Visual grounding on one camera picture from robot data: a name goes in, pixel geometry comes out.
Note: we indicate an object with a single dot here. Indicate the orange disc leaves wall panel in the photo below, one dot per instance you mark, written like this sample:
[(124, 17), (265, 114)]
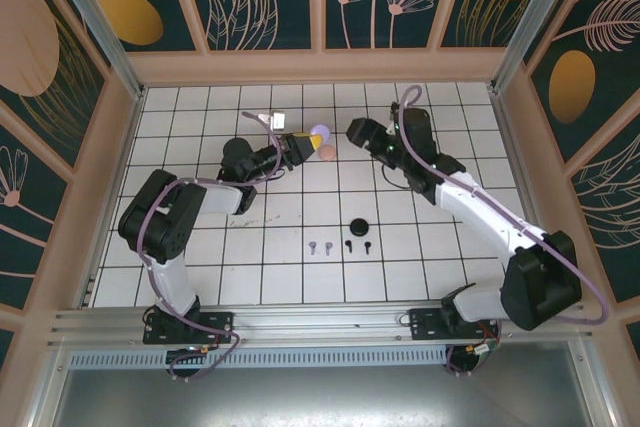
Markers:
[(300, 7)]

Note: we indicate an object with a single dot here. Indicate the pink leaf outline wall panel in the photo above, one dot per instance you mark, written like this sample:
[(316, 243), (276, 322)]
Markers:
[(620, 207)]

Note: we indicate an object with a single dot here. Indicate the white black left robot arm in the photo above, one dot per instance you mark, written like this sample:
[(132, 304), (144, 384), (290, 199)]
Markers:
[(170, 277)]

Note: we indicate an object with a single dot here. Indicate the aluminium side rail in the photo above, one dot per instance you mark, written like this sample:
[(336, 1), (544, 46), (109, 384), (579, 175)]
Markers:
[(530, 187)]

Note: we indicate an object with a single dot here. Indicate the black earbud charging case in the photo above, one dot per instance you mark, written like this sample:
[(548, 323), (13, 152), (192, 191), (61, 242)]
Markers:
[(359, 227)]

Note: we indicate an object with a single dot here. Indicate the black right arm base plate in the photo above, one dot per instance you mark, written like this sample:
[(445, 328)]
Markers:
[(425, 324)]

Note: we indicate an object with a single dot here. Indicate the pink earbud charging case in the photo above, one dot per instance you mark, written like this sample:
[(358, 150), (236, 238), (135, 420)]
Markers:
[(327, 152)]

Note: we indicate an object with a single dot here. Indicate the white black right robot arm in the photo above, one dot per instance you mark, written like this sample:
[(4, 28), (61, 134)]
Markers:
[(480, 212)]

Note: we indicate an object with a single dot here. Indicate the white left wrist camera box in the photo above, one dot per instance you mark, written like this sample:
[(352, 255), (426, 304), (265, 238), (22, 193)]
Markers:
[(278, 120)]

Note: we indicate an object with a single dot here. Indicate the orange oval fern wall panel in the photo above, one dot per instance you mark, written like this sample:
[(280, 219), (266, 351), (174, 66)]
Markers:
[(600, 72)]

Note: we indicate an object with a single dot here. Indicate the purple earbud charging case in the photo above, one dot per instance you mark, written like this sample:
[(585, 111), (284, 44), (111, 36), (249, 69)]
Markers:
[(322, 131)]

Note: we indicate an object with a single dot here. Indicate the pink flower outline wall panel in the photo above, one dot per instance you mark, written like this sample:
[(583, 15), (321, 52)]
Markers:
[(25, 227)]

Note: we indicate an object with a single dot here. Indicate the pale oval botanical wall panel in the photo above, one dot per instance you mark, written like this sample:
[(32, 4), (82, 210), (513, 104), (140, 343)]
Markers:
[(30, 47)]

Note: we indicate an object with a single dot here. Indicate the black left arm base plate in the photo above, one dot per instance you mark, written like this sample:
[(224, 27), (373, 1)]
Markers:
[(152, 336)]

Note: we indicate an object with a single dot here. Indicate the aluminium frame post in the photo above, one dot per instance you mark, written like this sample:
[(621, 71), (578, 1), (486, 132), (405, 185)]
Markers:
[(97, 22), (532, 22)]

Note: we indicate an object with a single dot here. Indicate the aluminium mounting rail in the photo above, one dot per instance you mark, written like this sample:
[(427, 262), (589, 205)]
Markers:
[(320, 322)]

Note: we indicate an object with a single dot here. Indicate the yellow power connector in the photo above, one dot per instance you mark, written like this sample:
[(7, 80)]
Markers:
[(479, 348), (204, 348)]

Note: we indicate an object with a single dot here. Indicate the grey metal sheet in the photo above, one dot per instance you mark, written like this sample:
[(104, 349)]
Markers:
[(320, 397)]

